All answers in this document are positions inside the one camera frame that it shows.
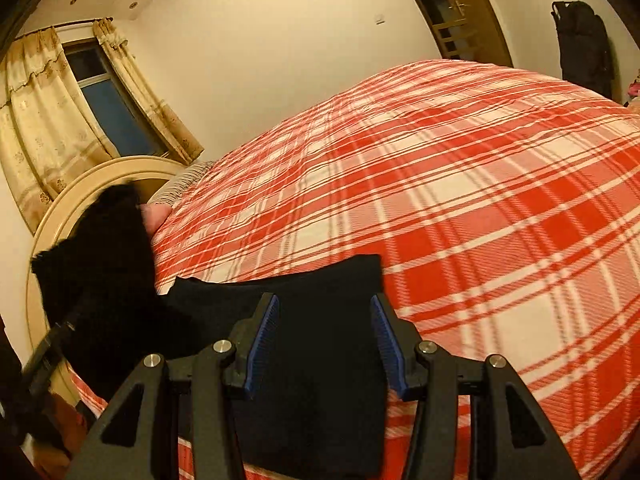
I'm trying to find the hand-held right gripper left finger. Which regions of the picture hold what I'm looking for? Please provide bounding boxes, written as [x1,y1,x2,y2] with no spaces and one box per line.
[65,292,281,480]

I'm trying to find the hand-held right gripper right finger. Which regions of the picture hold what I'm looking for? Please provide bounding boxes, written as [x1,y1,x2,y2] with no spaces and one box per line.
[370,292,581,480]

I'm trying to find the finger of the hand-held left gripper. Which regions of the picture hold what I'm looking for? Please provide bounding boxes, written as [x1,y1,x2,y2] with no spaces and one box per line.
[22,322,77,397]

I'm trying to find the black pants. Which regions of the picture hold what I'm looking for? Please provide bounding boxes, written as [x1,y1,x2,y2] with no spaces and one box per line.
[31,183,389,480]

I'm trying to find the cream star headboard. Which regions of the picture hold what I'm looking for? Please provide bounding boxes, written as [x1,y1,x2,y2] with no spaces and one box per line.
[25,155,184,407]

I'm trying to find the pink pillow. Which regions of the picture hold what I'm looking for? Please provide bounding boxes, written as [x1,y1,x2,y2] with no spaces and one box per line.
[141,202,171,239]

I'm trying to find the red plaid bed sheet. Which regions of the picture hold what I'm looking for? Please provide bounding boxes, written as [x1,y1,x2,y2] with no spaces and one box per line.
[70,59,640,480]

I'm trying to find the striped pillow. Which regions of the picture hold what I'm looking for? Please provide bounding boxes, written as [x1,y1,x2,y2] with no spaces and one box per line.
[152,160,216,206]

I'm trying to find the beige floral curtain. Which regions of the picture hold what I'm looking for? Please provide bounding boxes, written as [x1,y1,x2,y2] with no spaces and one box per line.
[92,17,205,164]
[0,27,119,234]

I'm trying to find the window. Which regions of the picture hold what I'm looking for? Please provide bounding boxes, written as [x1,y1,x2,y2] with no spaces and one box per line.
[64,42,169,159]

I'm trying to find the wooden chair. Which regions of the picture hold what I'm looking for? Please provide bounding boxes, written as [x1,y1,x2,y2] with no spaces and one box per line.
[432,16,482,60]

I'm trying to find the curtain rod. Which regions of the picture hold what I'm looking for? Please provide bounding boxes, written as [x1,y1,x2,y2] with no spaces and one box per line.
[14,17,114,42]

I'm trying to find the brown wooden door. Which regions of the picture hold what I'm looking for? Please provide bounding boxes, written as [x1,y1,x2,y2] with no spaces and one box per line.
[424,0,515,67]

